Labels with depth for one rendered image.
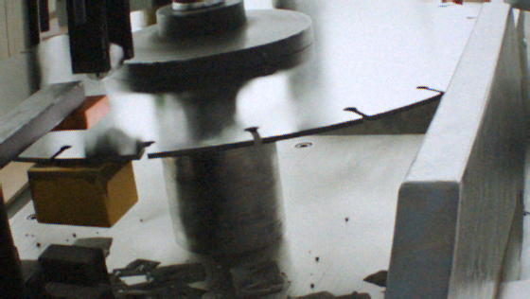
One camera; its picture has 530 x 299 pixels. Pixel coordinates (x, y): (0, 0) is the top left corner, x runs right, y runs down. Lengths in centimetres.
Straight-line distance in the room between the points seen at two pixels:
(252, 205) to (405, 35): 12
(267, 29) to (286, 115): 12
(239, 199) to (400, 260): 36
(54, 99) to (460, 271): 22
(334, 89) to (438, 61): 6
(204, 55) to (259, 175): 8
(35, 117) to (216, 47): 16
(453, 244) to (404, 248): 1
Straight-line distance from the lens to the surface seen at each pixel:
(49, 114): 41
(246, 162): 58
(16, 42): 118
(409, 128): 84
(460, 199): 23
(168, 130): 46
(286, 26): 57
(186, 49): 55
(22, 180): 109
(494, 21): 39
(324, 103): 47
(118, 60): 51
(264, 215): 59
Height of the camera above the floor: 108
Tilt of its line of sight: 18 degrees down
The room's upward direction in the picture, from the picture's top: 7 degrees counter-clockwise
